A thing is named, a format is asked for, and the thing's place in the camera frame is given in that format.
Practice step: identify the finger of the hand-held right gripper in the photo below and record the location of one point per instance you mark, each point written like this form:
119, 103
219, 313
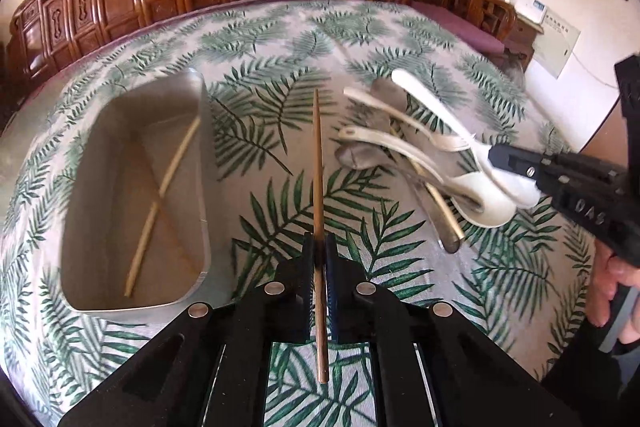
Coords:
515, 164

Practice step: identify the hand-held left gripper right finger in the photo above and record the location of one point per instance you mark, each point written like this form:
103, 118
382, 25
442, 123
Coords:
334, 312

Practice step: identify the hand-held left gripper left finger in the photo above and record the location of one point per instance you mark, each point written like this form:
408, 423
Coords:
306, 302

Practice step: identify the light bamboo chopstick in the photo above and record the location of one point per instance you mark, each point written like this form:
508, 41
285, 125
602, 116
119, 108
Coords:
160, 197
447, 217

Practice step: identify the white plastic spoon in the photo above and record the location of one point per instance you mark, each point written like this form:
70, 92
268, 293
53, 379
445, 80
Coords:
430, 107

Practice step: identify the brown wooden chopstick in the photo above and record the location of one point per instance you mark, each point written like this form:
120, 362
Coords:
318, 187
172, 227

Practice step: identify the metal tray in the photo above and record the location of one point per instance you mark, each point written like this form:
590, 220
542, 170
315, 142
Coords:
110, 207

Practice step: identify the person's right hand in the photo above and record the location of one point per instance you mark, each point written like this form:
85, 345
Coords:
602, 292

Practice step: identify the brown wooden door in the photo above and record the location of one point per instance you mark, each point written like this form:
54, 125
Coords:
602, 132

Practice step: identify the small wooden side table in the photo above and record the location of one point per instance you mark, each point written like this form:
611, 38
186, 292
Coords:
522, 42

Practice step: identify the white electrical panel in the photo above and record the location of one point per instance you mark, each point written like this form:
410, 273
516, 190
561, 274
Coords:
557, 44

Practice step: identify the white box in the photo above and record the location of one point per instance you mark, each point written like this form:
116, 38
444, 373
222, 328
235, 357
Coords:
531, 9

